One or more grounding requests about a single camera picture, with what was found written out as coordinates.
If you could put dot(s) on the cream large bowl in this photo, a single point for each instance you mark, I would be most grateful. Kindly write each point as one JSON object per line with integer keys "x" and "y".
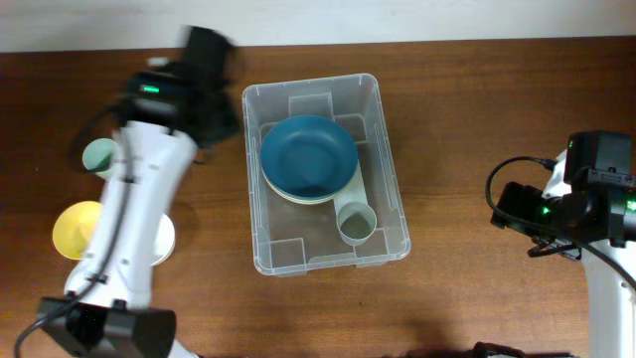
{"x": 304, "y": 201}
{"x": 269, "y": 183}

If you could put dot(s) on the blue large bowl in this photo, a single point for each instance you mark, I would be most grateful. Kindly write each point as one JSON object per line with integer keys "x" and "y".
{"x": 308, "y": 155}

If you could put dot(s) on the white small bowl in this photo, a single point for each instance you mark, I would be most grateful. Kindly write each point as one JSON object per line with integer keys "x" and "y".
{"x": 165, "y": 241}

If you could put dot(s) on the white label in bin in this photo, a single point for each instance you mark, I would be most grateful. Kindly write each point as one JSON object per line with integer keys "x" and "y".
{"x": 355, "y": 190}

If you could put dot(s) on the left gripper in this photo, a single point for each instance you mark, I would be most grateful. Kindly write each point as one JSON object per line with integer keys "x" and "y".
{"x": 231, "y": 115}

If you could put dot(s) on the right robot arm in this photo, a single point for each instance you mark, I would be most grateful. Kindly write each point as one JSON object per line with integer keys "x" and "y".
{"x": 586, "y": 213}

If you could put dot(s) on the grey cup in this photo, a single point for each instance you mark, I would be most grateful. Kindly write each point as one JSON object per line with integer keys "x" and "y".
{"x": 356, "y": 220}

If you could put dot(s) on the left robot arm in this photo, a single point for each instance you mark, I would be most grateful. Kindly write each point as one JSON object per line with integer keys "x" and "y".
{"x": 164, "y": 117}

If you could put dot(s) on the yellow small bowl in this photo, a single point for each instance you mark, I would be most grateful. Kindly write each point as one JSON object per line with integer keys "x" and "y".
{"x": 74, "y": 227}

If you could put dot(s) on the mint green cup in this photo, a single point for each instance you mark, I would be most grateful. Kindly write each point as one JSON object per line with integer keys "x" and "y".
{"x": 97, "y": 156}

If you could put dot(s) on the clear plastic storage bin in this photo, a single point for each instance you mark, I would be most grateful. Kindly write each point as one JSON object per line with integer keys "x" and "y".
{"x": 292, "y": 239}

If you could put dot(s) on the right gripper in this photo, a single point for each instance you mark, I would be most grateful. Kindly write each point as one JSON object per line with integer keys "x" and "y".
{"x": 518, "y": 200}

